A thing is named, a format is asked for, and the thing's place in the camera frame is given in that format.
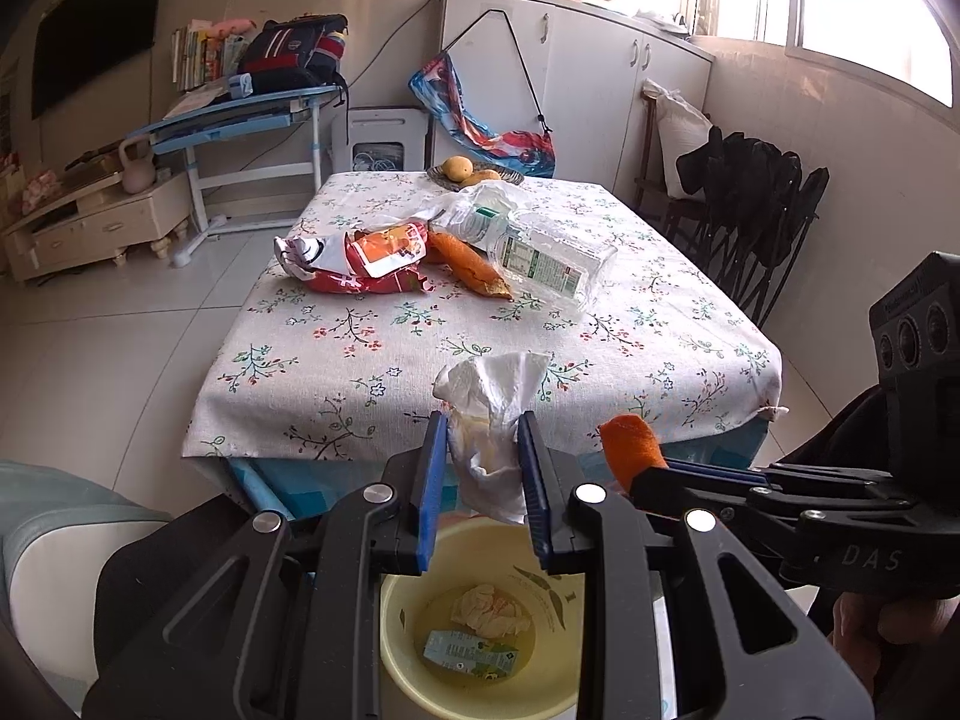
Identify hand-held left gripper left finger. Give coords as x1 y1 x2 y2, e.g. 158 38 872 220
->
82 411 451 720

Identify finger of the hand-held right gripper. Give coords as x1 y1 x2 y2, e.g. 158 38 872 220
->
628 468 809 535
664 462 925 497

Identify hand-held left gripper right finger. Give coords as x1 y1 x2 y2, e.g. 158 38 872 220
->
516 411 876 720

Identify white tissue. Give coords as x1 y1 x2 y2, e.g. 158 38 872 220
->
433 351 554 527

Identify yellow plastic basin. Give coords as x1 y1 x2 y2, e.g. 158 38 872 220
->
379 514 597 720

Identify long orange sweet potato piece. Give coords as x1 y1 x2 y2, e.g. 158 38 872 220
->
426 231 516 302

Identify red white snack bag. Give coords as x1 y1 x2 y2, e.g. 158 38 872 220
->
272 234 430 299

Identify clear plastic bottle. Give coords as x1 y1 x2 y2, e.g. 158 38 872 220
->
448 202 618 314

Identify person's right hand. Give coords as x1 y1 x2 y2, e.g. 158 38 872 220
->
831 591 960 665

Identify blue table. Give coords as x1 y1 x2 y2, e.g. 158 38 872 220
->
221 420 771 524

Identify floral tablecloth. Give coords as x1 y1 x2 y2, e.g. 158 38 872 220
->
181 169 786 464

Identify beige crumpled tissue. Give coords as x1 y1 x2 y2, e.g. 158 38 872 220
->
456 583 535 640

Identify green drink carton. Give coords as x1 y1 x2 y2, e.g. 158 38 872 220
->
422 628 524 681

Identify black folding chairs with jacket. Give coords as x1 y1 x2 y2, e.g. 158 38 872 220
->
673 126 831 332

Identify woven fruit plate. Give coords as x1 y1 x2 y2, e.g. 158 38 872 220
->
426 166 527 189

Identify white box appliance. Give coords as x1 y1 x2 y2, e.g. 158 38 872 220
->
346 106 422 176

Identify colourful printed bag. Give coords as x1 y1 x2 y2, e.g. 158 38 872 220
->
409 52 560 180

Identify teal white armchair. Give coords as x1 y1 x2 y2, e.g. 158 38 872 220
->
0 460 175 718

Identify white cabinet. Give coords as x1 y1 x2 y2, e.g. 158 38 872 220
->
431 0 714 197

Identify blue study desk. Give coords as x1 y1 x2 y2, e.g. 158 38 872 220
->
146 82 351 269

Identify pink kettlebell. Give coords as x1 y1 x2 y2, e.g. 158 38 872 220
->
118 136 158 195

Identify cream television cabinet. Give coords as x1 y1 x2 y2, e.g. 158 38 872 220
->
0 163 193 287

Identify white papers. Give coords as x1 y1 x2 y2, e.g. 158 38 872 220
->
161 86 230 121

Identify dark striped backpack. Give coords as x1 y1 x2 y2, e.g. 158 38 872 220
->
238 13 352 96

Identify row of books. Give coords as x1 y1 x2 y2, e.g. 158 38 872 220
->
171 19 250 91

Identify black strap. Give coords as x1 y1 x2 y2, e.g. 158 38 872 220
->
439 9 549 130

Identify black wall television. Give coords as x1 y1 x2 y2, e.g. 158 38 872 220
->
30 0 172 121

